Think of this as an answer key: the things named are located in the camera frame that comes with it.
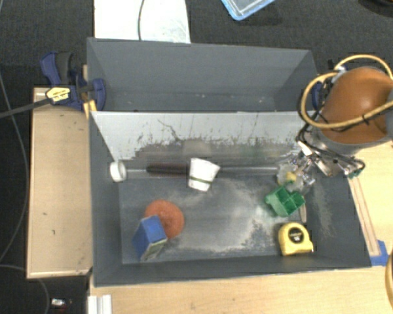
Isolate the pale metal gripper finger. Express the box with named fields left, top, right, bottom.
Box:
left=290, top=155, right=311, bottom=177
left=298, top=171, right=316, bottom=193

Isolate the clear and yellow plastic thing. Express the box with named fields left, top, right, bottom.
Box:
left=276, top=164, right=304, bottom=193

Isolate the green plastic block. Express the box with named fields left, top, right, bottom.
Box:
left=264, top=184, right=307, bottom=218

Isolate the yellow tape measure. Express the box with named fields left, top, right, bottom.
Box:
left=277, top=221, right=315, bottom=257

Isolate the white cup with green stripe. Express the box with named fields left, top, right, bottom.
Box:
left=187, top=157, right=221, bottom=193

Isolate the dark brown stick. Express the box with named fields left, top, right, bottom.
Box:
left=145, top=163, right=191, bottom=177

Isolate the grey metal bin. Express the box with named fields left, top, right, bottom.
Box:
left=86, top=37, right=373, bottom=287

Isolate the orange ball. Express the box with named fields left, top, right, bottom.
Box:
left=144, top=199, right=185, bottom=241

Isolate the blue box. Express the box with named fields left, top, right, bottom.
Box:
left=131, top=215, right=169, bottom=262

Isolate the pale wood board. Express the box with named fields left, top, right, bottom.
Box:
left=26, top=87, right=94, bottom=279

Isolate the white ring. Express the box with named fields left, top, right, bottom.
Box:
left=109, top=160, right=128, bottom=183

